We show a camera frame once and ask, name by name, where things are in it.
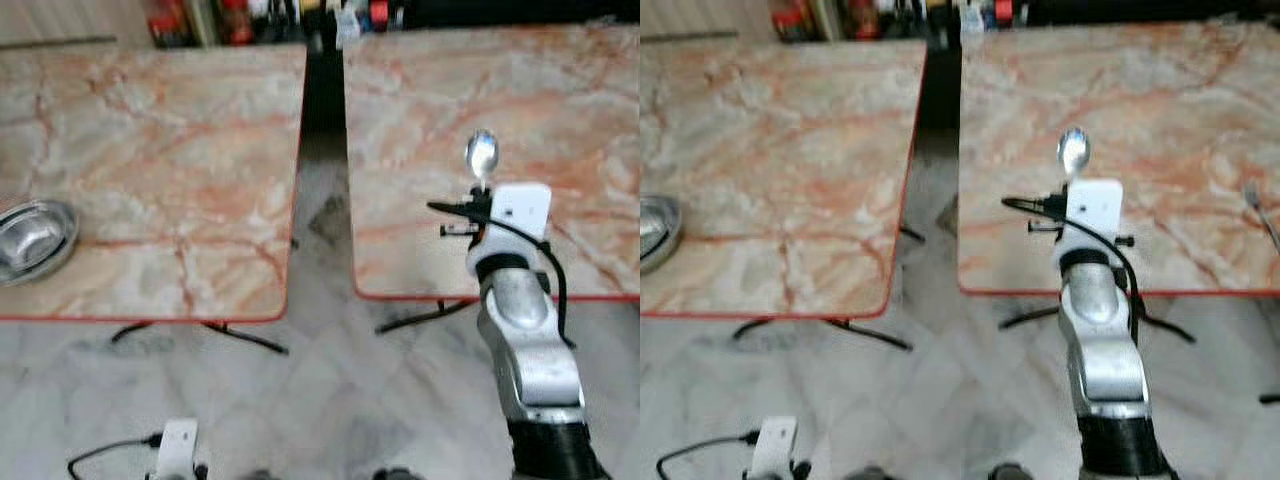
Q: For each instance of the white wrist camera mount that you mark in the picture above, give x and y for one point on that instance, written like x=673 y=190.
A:
x=523 y=208
x=1094 y=205
x=776 y=445
x=178 y=448

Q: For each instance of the grey right robot foot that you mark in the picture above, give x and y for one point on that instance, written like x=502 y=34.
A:
x=397 y=474
x=1010 y=473

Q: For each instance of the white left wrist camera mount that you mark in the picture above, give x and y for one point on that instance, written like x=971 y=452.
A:
x=776 y=445
x=178 y=448

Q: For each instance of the steel bowl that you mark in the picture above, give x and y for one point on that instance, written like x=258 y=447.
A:
x=658 y=232
x=35 y=240

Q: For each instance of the marble top table red rim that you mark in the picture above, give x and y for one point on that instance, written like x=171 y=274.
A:
x=150 y=150
x=790 y=150
x=570 y=110
x=1180 y=110

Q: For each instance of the white plastic bottle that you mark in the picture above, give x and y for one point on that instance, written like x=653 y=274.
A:
x=346 y=26
x=969 y=22

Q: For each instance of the steel spoon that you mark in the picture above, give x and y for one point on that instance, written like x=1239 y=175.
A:
x=1074 y=150
x=482 y=153

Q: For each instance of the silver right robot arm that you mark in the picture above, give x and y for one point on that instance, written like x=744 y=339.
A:
x=1105 y=350
x=530 y=350

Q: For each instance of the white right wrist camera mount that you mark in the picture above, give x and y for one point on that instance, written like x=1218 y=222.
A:
x=1094 y=205
x=523 y=208

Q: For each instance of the steel fork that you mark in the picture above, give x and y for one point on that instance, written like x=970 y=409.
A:
x=1262 y=212

